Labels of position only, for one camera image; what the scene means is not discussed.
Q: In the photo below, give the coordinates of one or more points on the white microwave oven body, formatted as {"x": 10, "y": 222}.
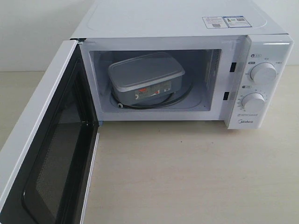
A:
{"x": 217, "y": 60}

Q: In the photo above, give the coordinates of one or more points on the white microwave door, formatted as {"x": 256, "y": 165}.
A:
{"x": 47, "y": 161}

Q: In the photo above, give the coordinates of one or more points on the glass turntable plate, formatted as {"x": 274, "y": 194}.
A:
{"x": 189, "y": 93}

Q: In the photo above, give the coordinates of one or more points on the white control knob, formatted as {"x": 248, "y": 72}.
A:
{"x": 253, "y": 102}
{"x": 263, "y": 73}

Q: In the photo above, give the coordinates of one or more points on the white and blue label sticker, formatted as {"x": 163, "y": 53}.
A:
{"x": 226, "y": 22}

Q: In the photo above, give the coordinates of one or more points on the upper white control knob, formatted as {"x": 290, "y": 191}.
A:
{"x": 263, "y": 73}

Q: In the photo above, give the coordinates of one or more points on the white plastic lidded container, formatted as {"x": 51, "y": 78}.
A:
{"x": 150, "y": 62}

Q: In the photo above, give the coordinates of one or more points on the lower white control knob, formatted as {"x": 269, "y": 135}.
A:
{"x": 253, "y": 102}

